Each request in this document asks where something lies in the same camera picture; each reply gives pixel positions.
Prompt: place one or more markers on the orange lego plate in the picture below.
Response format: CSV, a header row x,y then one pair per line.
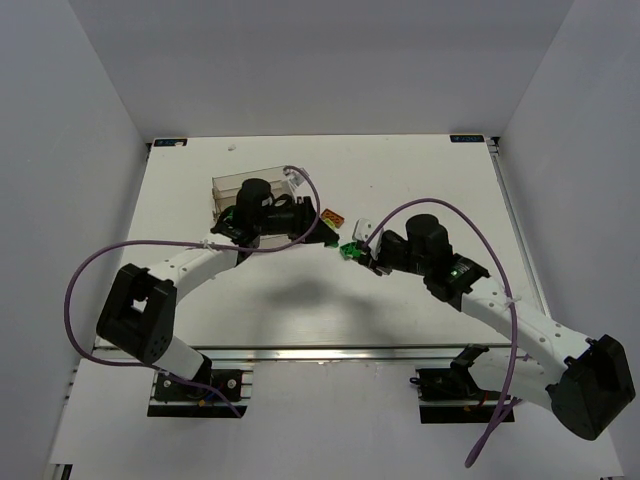
x,y
333,219

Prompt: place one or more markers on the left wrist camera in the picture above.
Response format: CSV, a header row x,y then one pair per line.
x,y
295,177

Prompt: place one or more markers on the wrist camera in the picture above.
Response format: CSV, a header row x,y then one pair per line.
x,y
362,230
295,177

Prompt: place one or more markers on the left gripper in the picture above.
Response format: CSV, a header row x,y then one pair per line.
x,y
307,216

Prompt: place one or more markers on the table corner label left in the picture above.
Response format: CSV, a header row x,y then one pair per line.
x,y
170,142

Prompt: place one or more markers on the table corner label right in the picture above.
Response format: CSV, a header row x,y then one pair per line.
x,y
466,138

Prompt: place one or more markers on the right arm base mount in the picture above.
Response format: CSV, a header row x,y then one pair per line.
x,y
447,395

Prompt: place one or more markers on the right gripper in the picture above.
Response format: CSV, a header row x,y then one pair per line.
x,y
375,256

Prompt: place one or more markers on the table corner label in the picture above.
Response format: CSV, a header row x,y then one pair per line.
x,y
170,142
466,138

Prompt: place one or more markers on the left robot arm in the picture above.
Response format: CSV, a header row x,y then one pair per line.
x,y
139,314

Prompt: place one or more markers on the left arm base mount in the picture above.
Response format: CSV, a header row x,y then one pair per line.
x,y
219,391

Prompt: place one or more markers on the dark green 2x2 lego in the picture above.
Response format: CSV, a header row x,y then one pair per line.
x,y
350,251

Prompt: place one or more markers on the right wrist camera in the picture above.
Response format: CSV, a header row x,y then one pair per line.
x,y
362,230

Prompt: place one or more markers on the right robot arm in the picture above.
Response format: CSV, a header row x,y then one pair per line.
x,y
585,382

